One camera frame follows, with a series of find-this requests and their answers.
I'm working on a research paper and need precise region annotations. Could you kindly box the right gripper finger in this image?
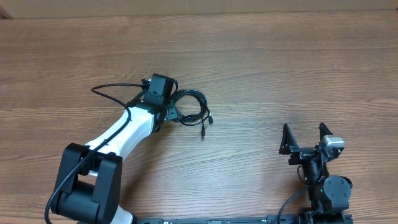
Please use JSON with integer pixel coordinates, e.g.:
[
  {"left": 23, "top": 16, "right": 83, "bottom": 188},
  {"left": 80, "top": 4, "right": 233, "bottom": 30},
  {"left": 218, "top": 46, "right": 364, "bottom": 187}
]
[
  {"left": 279, "top": 123, "right": 299, "bottom": 155},
  {"left": 318, "top": 123, "right": 333, "bottom": 141}
]

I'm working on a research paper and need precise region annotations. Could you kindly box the black USB-A cable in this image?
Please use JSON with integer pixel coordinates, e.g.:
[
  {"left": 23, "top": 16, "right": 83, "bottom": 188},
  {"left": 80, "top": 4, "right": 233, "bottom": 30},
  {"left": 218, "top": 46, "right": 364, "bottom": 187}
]
[{"left": 170, "top": 89, "right": 211, "bottom": 127}]

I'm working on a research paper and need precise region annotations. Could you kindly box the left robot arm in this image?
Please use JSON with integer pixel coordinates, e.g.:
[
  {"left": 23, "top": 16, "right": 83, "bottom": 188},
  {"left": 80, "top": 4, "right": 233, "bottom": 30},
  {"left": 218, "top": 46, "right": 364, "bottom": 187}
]
[{"left": 47, "top": 101, "right": 177, "bottom": 223}]

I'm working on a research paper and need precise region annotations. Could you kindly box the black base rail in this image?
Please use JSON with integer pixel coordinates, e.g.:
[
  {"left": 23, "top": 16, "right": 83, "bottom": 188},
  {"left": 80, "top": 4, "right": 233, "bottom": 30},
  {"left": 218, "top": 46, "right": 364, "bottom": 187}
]
[{"left": 77, "top": 213, "right": 354, "bottom": 224}]

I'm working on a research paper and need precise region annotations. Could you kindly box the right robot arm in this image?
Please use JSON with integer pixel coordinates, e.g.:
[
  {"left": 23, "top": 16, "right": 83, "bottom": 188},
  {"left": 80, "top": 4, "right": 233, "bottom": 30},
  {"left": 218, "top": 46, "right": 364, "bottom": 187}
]
[{"left": 275, "top": 123, "right": 354, "bottom": 224}]

